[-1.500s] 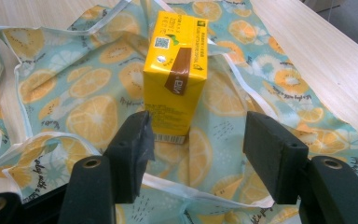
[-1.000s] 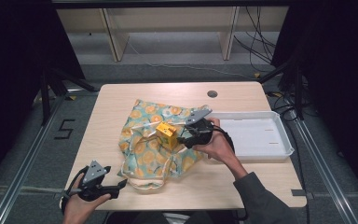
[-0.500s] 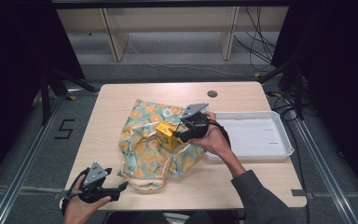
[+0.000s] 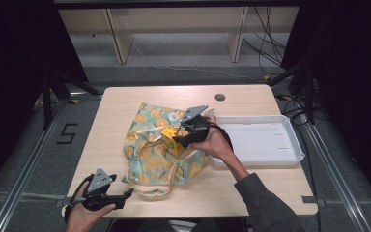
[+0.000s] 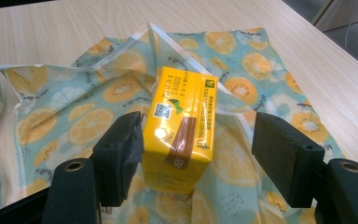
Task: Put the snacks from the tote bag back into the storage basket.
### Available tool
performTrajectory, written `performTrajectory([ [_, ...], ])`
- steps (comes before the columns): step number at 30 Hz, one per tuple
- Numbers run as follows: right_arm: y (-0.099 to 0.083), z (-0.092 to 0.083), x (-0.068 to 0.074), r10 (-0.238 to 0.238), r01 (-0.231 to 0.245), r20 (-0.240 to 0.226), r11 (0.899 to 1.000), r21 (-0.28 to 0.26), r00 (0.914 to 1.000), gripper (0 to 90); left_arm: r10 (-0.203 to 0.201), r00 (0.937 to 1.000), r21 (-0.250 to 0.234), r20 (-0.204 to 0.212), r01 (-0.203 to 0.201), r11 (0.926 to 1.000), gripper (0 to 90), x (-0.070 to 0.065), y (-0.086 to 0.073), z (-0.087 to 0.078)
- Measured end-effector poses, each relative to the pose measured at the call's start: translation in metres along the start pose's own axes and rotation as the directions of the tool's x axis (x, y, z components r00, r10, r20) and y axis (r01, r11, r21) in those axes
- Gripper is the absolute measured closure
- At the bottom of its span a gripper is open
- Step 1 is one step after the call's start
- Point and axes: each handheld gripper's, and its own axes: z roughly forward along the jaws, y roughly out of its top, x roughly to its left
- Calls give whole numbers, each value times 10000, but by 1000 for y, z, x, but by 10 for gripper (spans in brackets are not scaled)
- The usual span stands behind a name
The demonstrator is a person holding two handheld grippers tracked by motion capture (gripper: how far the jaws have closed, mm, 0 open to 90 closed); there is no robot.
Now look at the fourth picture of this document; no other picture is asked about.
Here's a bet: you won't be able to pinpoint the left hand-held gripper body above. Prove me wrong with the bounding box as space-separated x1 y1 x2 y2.
78 167 118 213

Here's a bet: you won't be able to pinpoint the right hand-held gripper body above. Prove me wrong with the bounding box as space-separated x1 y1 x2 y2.
180 104 212 146

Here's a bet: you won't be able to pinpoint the yellow box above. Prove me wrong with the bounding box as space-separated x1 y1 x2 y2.
159 126 186 157

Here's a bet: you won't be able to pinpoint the floral cloth bag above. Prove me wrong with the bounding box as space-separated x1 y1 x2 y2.
122 101 218 198

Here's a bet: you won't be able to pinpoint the white plastic tray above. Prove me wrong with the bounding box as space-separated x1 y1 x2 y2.
210 114 306 169

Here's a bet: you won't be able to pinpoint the person's right hand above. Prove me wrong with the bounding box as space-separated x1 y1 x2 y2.
187 114 237 162

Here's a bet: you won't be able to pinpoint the person's left hand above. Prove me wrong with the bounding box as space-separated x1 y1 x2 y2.
65 182 117 232

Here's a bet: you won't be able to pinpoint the black metal stand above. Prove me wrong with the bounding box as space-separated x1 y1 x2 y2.
266 59 317 126
41 70 103 131

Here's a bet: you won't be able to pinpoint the dark curtain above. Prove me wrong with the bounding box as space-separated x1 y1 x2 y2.
280 0 371 205
0 0 89 202

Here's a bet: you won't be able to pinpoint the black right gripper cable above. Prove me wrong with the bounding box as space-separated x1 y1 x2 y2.
206 122 235 153

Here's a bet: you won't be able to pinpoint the aluminium floor rail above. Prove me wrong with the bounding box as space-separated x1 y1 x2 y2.
0 96 70 232
302 122 371 232

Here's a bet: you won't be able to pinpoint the black floor cables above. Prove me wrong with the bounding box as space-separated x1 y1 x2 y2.
274 94 311 128

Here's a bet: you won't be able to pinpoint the bundle of black hanging cables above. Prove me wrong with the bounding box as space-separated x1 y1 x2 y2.
241 6 288 76

